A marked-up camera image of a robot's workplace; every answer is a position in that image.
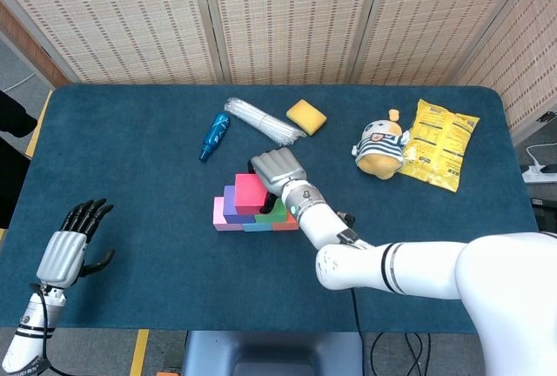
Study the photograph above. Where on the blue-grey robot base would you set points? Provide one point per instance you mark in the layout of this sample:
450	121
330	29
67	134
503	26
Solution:
274	354

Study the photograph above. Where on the red foam cube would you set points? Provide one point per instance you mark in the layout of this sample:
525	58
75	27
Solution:
250	193

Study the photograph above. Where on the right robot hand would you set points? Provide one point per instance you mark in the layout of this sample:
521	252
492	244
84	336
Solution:
280	167

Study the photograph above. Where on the green foam cube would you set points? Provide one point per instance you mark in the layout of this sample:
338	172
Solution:
276	217

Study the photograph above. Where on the white power strip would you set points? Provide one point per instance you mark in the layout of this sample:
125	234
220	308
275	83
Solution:
539	173

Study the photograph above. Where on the purple foam cube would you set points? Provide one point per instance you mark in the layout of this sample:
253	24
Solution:
230	208

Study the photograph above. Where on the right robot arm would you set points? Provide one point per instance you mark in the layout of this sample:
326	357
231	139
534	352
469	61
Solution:
435	267

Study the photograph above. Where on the yellow sponge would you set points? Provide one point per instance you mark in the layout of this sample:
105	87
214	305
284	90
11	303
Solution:
306	116

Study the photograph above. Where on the person in black clothes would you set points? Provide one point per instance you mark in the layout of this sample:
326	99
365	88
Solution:
11	176

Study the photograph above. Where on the yellow snack bag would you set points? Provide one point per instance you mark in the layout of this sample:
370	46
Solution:
439	145

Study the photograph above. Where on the plush toy with striped shirt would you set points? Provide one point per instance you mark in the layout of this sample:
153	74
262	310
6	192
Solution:
380	149

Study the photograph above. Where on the pink foam cube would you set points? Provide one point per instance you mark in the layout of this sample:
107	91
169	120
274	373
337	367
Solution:
217	217

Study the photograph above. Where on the bundle of clear straws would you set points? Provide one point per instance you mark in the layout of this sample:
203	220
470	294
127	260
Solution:
265	121

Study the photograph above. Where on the black box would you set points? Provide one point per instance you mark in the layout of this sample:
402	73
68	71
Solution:
546	215

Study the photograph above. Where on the woven bamboo screen panel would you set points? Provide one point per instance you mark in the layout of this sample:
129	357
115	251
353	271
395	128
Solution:
435	15
291	15
531	71
122	15

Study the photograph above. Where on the light blue foam cube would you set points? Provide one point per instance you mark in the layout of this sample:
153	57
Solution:
257	227

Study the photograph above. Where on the teal felt table cover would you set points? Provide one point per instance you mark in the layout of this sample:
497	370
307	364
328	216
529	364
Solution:
174	271

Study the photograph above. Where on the orange foam cube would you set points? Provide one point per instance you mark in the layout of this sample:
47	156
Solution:
289	224

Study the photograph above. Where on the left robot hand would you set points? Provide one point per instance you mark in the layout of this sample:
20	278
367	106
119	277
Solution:
61	256

